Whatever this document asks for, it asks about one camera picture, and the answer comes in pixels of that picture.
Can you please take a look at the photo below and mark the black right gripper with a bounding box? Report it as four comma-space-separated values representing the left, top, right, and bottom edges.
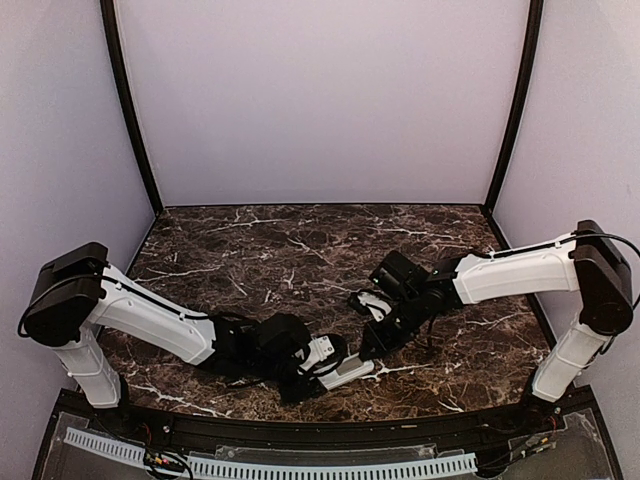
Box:
359, 291, 429, 360

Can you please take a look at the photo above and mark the white remote control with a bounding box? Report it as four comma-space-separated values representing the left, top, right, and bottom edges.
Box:
319, 354, 375, 390

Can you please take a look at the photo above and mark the grey battery cover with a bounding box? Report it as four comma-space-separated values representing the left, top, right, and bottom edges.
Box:
336, 354, 365, 376

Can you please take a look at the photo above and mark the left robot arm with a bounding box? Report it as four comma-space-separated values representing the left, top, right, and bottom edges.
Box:
18, 242, 327, 436

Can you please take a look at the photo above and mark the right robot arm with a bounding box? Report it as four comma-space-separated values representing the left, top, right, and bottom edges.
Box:
351, 220, 639, 434

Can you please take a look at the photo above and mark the clear acrylic plate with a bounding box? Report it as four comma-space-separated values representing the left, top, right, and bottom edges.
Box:
213, 443, 437, 466

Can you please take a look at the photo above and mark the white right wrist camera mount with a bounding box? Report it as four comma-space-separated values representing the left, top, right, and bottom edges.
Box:
347, 289, 392, 322

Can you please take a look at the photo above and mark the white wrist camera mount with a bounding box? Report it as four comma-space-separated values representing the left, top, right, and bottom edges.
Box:
347, 289, 392, 322
294, 334, 349, 378

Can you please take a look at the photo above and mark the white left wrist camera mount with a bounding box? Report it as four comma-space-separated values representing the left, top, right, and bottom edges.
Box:
294, 334, 349, 378

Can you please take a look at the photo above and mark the black front frame rail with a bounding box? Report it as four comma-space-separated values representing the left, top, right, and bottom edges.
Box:
89, 394, 561, 451

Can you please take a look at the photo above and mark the white slotted cable duct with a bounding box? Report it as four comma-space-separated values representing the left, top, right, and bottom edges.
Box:
64, 427, 477, 479

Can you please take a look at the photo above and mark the black right corner frame post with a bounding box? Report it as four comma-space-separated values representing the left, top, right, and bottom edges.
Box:
483, 0, 544, 216

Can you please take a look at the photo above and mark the black corner frame post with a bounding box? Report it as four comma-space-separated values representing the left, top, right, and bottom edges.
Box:
99, 0, 164, 216
483, 0, 544, 216

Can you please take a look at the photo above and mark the black left corner frame post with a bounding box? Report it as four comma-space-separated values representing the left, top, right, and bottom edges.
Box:
99, 0, 164, 216

